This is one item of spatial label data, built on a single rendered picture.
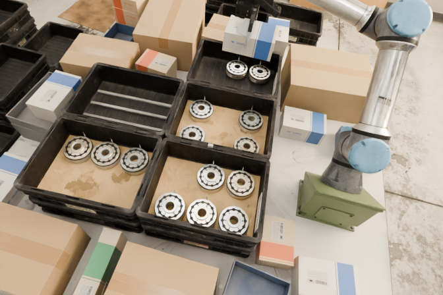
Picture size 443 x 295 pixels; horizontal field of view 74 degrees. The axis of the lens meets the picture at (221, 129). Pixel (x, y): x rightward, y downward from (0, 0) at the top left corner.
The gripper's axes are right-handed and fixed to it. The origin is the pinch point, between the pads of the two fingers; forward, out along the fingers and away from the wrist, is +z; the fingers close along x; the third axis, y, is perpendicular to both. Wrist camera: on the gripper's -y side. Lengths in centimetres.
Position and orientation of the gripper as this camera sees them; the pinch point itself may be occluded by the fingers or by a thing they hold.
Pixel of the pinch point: (251, 34)
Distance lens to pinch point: 124.8
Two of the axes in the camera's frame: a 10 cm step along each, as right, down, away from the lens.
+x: -2.5, 7.8, -5.8
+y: -9.6, -2.5, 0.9
